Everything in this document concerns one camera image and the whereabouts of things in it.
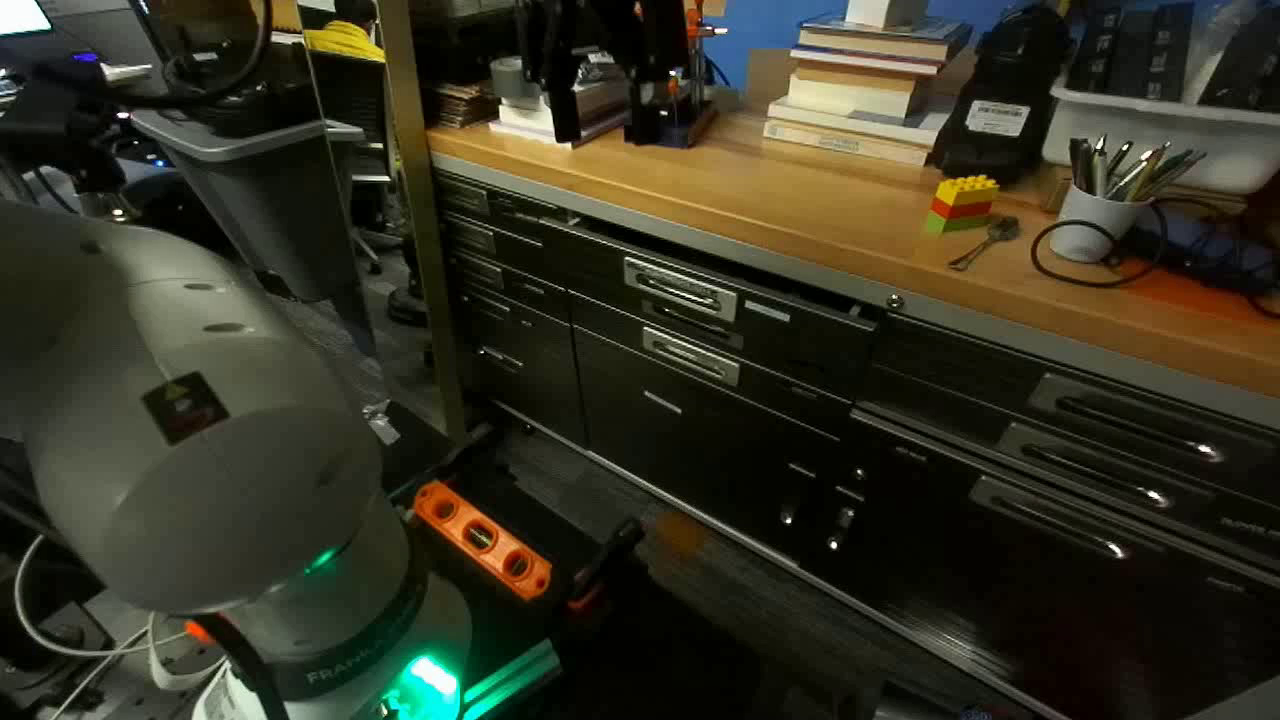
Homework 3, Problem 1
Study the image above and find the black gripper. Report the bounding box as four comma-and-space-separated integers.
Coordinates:
524, 0, 715, 150

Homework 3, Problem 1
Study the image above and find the black tool drawer cabinet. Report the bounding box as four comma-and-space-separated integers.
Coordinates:
432, 165, 1280, 720

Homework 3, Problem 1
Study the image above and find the silver metal bowl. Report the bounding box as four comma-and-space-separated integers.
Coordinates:
485, 52, 551, 112

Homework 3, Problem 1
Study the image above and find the white book stack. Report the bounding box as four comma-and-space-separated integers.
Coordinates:
485, 85, 632, 152

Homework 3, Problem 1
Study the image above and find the brown folder stack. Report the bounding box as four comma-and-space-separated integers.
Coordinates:
432, 81, 496, 133

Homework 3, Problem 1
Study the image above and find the tan book stack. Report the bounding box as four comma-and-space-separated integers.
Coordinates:
759, 13, 976, 152

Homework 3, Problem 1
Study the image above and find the yellow object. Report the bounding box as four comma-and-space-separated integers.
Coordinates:
302, 17, 394, 69

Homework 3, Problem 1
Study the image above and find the grey plastic bin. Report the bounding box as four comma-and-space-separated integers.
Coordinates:
128, 108, 376, 354

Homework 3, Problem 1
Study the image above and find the yellow red green lego stack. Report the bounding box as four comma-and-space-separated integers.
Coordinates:
925, 172, 1005, 236

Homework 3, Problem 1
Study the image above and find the black device with white label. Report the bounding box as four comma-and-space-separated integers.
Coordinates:
925, 6, 1075, 183

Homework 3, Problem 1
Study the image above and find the black spoon-shaped tool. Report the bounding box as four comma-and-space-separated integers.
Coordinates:
949, 211, 1025, 278

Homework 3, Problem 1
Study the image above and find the orange spirit level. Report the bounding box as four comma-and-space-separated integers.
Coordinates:
405, 477, 558, 609

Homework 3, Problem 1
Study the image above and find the white cup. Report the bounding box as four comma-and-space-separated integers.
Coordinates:
1050, 180, 1143, 270

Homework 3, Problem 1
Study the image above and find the cup of pens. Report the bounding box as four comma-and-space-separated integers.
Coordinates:
1134, 140, 1213, 203

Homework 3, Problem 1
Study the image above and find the white plastic bin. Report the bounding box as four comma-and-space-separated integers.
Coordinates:
1041, 76, 1280, 197

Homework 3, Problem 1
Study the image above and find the computer monitor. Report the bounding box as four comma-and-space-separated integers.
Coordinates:
0, 0, 61, 40

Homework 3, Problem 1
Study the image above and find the dark blue power tool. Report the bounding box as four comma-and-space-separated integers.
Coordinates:
1134, 211, 1280, 300

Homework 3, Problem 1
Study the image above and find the blue wall board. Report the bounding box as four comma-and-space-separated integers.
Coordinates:
696, 0, 1031, 95

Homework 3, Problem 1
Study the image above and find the tan metal post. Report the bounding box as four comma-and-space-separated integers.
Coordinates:
376, 0, 472, 435

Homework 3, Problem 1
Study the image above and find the black orange handled tool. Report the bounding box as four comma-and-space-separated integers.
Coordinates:
563, 516, 652, 616

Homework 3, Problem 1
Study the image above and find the black cable loop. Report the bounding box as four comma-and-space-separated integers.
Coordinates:
1030, 197, 1280, 325

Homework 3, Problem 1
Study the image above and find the white cable bundle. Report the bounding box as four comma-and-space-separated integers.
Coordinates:
3, 531, 231, 720

